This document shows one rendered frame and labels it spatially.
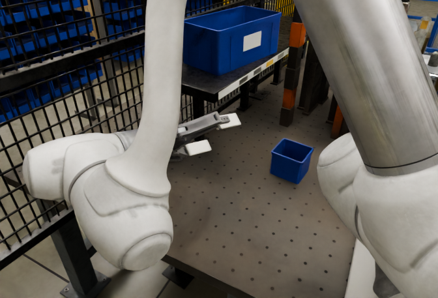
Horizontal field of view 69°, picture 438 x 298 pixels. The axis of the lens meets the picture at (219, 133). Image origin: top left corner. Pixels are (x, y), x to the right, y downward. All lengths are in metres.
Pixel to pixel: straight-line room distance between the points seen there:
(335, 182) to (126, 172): 0.34
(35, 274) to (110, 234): 1.45
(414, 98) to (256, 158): 0.83
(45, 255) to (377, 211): 1.72
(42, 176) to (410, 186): 0.50
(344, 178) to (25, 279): 1.61
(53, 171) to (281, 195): 0.68
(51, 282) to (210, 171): 1.03
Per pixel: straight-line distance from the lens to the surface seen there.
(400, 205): 0.40
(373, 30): 0.37
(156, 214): 0.45
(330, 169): 0.59
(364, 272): 0.79
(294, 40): 1.21
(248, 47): 1.02
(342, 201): 0.59
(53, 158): 0.57
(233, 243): 0.89
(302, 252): 0.90
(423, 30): 1.46
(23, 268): 1.94
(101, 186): 0.47
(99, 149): 0.57
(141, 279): 1.70
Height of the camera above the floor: 1.40
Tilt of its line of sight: 33 degrees down
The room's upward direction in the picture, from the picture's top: straight up
